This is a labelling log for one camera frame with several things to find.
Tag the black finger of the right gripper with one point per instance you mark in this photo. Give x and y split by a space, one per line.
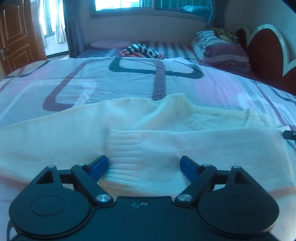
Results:
289 135

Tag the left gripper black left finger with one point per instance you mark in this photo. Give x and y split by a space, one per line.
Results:
86 181

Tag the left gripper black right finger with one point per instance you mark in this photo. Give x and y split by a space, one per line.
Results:
200 178

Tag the cream knit sweater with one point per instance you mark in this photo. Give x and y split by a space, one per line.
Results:
144 141

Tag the red heart-shaped headboard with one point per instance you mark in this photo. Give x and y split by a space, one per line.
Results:
269 56

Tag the patterned pastel bed quilt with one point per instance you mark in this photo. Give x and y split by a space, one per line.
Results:
48 87

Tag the striped purple pillow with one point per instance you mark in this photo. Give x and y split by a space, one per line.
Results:
219 53

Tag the dark patterned item on pillow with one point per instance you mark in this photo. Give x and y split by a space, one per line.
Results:
225 35

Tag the striped bed sheet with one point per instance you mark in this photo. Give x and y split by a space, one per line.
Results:
168 50

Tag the pink flat pillow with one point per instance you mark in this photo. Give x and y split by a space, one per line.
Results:
110 44

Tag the blue-grey right curtain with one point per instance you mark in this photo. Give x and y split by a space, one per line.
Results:
217 17

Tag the striped folded garment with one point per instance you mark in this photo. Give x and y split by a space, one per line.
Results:
140 51

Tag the brown wooden door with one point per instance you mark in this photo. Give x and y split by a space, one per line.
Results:
21 34

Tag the white sheer curtain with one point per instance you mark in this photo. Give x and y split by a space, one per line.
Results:
51 20

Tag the grey left curtain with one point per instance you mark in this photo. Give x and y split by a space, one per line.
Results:
73 28

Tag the window with grey frame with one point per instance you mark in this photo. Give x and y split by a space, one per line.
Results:
193 10

